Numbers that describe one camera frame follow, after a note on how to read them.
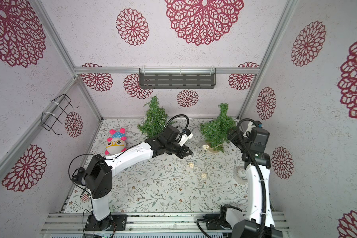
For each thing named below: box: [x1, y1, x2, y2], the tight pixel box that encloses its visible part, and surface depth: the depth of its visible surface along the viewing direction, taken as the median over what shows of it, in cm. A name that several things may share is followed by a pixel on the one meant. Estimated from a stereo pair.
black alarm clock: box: [72, 166, 86, 185], surface depth 83 cm
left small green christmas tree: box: [136, 95, 170, 139], surface depth 85 cm
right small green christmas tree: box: [199, 102, 237, 153], surface depth 83 cm
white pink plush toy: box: [104, 127, 127, 156], surface depth 99 cm
